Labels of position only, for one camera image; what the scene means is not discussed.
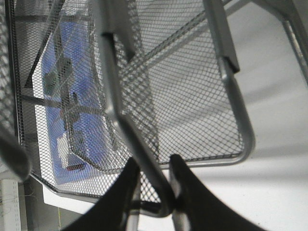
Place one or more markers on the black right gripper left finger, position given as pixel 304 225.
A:
pixel 112 211

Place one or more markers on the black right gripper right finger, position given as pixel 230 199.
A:
pixel 196 208

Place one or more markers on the blue plastic tray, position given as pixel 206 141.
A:
pixel 78 114

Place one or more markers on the green electrical module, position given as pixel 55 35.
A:
pixel 57 82

